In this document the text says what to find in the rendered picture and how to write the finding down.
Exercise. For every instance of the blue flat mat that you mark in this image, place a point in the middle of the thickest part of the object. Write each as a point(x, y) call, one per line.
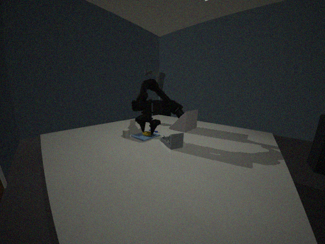
point(143, 138)

